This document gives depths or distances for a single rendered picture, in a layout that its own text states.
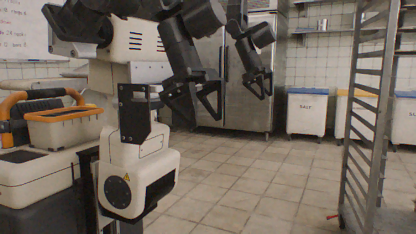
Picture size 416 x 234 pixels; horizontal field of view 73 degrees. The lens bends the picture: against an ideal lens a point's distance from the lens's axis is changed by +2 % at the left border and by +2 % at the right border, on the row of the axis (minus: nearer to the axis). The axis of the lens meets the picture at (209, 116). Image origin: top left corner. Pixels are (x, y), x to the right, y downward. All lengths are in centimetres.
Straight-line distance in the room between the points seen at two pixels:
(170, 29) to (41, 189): 65
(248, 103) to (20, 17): 289
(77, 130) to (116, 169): 28
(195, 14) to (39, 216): 76
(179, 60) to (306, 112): 366
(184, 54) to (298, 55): 426
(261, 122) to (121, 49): 334
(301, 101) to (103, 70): 346
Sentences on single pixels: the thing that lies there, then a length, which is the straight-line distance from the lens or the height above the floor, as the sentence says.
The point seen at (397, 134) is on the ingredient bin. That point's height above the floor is 24.
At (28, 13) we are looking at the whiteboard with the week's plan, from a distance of 390.
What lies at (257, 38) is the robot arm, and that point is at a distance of 91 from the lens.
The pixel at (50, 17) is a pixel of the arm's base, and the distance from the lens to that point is 70.
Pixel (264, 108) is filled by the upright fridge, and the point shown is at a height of 50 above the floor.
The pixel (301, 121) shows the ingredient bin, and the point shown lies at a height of 30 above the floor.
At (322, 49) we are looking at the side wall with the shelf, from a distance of 471.
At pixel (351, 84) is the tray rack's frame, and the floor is 97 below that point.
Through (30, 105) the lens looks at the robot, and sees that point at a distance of 128.
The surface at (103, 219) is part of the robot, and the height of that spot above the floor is 58.
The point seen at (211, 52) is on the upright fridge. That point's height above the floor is 127.
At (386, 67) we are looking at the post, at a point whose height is 108.
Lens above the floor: 109
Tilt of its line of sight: 11 degrees down
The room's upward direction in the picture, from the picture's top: straight up
